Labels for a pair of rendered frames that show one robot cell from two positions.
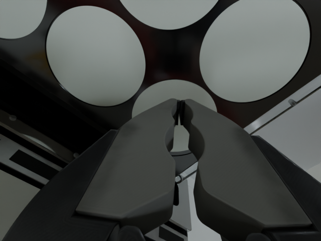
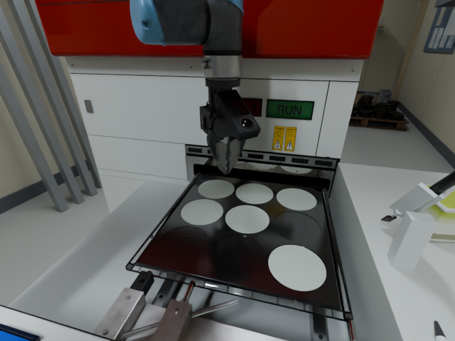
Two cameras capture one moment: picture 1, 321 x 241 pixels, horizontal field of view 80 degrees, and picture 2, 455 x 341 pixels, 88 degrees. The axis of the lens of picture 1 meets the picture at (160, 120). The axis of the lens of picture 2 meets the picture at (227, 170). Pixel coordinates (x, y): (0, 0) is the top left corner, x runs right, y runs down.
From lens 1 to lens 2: 47 cm
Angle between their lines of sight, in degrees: 34
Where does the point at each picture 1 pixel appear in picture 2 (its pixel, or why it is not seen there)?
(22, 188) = (254, 148)
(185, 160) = (201, 179)
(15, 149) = (263, 158)
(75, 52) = (262, 193)
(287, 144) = (139, 214)
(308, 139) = (127, 219)
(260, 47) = (201, 213)
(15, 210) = (253, 142)
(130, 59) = (244, 197)
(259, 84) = (191, 206)
